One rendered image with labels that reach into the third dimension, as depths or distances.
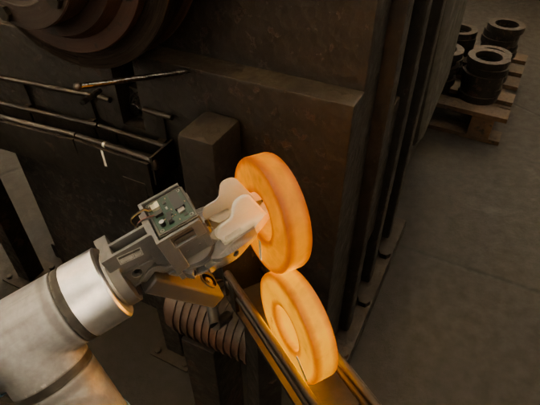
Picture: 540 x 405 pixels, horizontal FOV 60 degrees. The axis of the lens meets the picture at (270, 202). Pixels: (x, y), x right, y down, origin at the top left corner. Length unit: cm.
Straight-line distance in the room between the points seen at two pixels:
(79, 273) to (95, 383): 13
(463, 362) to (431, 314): 17
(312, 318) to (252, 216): 14
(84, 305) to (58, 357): 7
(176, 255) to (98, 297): 9
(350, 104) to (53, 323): 52
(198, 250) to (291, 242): 11
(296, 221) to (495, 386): 110
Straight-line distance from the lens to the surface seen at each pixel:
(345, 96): 80
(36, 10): 81
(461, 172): 222
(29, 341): 56
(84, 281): 53
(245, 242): 55
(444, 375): 151
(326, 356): 59
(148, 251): 53
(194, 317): 91
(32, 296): 56
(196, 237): 52
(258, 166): 55
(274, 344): 66
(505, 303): 174
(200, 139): 82
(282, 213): 52
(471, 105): 245
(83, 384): 58
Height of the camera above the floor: 124
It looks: 41 degrees down
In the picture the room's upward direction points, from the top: straight up
